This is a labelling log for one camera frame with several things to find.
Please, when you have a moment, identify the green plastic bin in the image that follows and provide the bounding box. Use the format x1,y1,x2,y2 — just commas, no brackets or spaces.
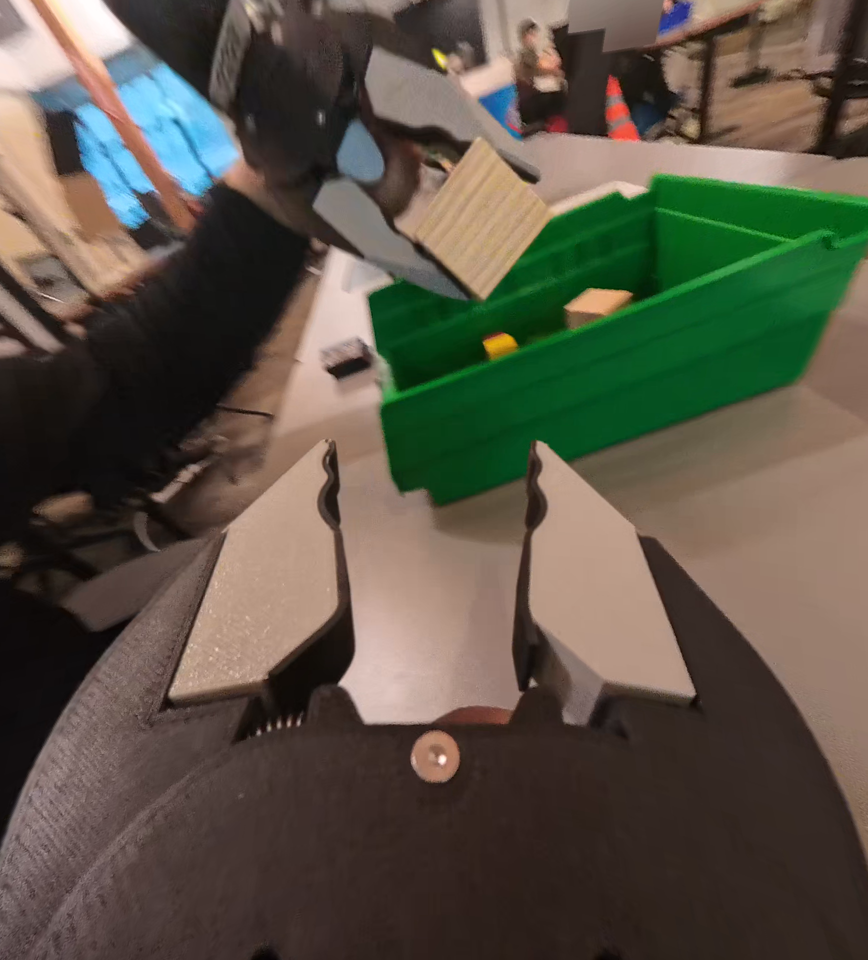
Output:
368,174,868,505

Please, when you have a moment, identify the large wooden cube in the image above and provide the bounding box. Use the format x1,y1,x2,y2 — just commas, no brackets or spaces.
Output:
413,136,553,301

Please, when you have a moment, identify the medium wooden cube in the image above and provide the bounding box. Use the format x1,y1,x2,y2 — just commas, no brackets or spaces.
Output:
563,287,634,331

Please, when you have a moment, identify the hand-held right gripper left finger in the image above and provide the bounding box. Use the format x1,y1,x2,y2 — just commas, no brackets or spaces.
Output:
166,439,354,710

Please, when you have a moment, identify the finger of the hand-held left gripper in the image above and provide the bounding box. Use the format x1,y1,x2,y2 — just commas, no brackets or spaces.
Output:
312,176,473,303
362,46,542,185

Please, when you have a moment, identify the large window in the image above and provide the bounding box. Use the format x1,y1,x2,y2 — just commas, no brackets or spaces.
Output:
36,60,240,226

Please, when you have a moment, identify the orange traffic cone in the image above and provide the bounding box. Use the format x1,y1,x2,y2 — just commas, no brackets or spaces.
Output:
605,73,641,142

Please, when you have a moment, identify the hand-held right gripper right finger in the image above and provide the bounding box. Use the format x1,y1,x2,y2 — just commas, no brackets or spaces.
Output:
513,441,699,727

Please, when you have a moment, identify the black camera battery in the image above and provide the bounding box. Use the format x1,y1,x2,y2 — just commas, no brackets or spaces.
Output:
320,339,374,380

